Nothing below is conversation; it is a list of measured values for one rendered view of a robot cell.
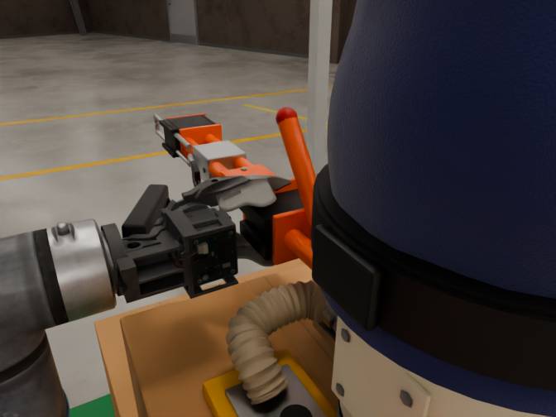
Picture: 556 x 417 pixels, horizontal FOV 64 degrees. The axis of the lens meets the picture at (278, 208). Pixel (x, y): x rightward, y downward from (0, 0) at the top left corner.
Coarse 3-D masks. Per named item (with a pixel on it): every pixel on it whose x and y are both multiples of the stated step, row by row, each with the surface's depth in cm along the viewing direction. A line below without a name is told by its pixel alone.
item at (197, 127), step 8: (168, 120) 79; (176, 120) 78; (184, 120) 79; (192, 120) 79; (200, 120) 79; (208, 120) 79; (184, 128) 74; (192, 128) 74; (200, 128) 75; (208, 128) 76; (216, 128) 76; (184, 136) 74; (192, 136) 75; (200, 136) 76; (216, 136) 77; (200, 144) 76; (184, 152) 75
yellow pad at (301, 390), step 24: (288, 360) 47; (216, 384) 44; (240, 384) 43; (288, 384) 43; (312, 384) 44; (216, 408) 42; (240, 408) 41; (264, 408) 41; (288, 408) 38; (312, 408) 41
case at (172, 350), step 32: (224, 288) 61; (256, 288) 61; (128, 320) 55; (160, 320) 55; (192, 320) 55; (224, 320) 55; (128, 352) 51; (160, 352) 50; (192, 352) 50; (224, 352) 50; (320, 352) 50; (160, 384) 46; (192, 384) 46; (320, 384) 46; (160, 416) 43; (192, 416) 43
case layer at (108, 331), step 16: (256, 272) 157; (272, 272) 157; (208, 288) 149; (160, 304) 141; (112, 320) 134; (112, 336) 128; (112, 352) 122; (112, 368) 117; (128, 368) 117; (112, 384) 113; (128, 384) 113; (112, 400) 147; (128, 400) 108; (128, 416) 104
